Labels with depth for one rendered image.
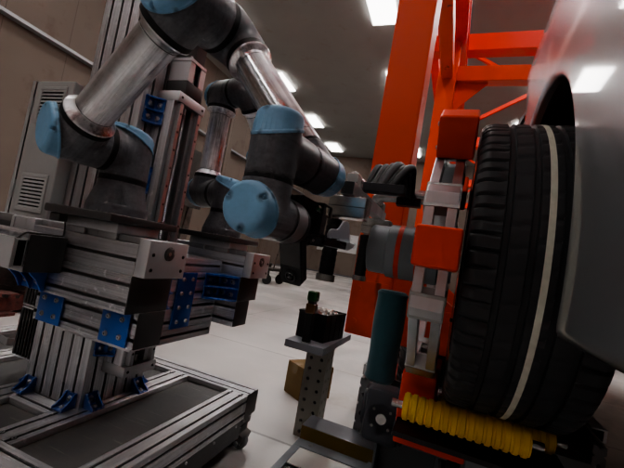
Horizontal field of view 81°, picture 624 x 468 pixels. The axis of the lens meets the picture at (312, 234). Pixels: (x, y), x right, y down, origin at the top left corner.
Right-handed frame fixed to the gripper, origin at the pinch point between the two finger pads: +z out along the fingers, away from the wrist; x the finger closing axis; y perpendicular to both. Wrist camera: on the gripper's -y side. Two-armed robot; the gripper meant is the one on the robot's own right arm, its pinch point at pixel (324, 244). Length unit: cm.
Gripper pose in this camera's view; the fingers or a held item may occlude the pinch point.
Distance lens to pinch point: 81.9
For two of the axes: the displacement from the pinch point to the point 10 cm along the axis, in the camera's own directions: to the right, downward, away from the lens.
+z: 3.5, 1.2, 9.3
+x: -9.2, -1.4, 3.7
